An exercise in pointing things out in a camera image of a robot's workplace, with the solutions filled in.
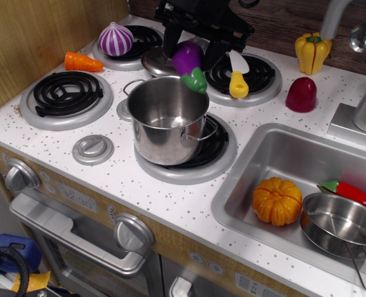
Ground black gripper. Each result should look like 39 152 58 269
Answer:
155 0 255 71

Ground purple toy eggplant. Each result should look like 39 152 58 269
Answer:
171 40 207 94

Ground steel cooking pot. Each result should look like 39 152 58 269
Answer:
125 76 218 166

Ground steel pot lid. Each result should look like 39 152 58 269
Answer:
141 47 195 77

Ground small steel pan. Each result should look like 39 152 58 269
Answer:
300 193 366 291

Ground back left black burner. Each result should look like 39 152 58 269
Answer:
92 25 163 71

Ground black burner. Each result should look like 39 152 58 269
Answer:
19 71 113 131
92 25 163 71
205 54 282 108
134 113 237 185

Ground purple striped toy onion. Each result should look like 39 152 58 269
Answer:
98 22 134 57

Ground back right black burner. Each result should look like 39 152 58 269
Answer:
205 54 282 108

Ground silver stovetop knob middle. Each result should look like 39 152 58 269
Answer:
116 99 131 122

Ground silver stovetop knob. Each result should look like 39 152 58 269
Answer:
116 99 131 122
72 135 114 166

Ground front right black burner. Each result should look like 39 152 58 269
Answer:
134 113 237 185

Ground yellow toy bell pepper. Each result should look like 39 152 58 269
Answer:
295 32 333 75

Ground dark red toy vegetable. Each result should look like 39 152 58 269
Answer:
285 77 317 113

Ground orange toy carrot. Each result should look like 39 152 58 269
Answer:
64 51 103 72

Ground front left black burner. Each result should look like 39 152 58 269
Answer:
19 71 113 131

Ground grey faucet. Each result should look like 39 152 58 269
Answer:
320 0 352 40

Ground silver stovetop knob front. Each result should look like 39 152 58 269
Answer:
72 135 114 166

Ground silver sink basin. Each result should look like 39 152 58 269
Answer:
212 124 366 286

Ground orange toy pumpkin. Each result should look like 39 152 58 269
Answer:
252 177 302 226

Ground right oven dial knob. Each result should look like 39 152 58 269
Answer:
113 212 155 252

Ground oven dial knob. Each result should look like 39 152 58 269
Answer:
113 212 155 252
5 158 41 192

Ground red toy chili pepper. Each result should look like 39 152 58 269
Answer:
316 180 366 206

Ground left oven dial knob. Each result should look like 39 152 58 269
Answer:
5 158 41 192

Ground blue plastic object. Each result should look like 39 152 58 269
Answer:
0 234 42 272

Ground yellow handled toy knife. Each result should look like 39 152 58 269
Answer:
229 51 250 98

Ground silver oven door handle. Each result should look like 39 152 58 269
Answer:
10 194 146 278

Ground black braided cable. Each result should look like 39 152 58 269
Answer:
0 246 30 297

